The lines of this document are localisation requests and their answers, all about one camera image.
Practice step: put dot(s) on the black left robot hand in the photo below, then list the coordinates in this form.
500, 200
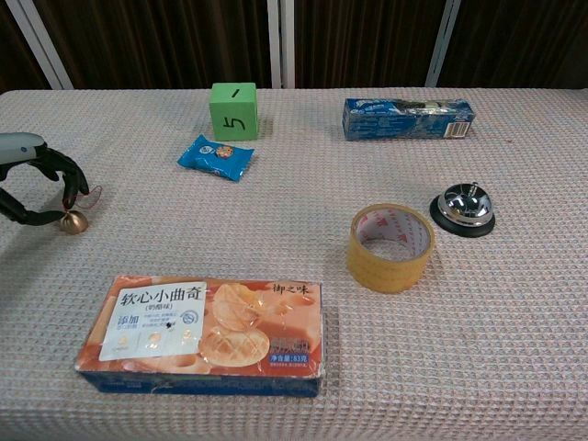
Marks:
55, 161

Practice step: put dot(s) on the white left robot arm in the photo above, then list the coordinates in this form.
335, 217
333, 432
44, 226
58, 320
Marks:
16, 148

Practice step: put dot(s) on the chrome desk call bell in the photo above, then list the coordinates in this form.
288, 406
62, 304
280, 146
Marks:
462, 209

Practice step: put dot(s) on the blue snack packet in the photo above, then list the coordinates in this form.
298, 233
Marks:
216, 157

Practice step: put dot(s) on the green foam cube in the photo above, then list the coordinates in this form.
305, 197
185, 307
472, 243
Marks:
233, 111

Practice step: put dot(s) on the orange cookie box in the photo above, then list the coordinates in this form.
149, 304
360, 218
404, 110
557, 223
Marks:
206, 335

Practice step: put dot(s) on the yellow tape roll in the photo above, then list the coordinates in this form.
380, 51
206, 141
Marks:
390, 248

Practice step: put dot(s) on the blue cookie box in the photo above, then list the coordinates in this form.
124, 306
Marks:
406, 120

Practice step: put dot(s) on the beige waffle tablecloth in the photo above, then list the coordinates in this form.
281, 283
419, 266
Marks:
413, 344

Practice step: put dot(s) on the white metal frame post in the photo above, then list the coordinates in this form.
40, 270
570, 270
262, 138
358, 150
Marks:
442, 43
41, 43
280, 43

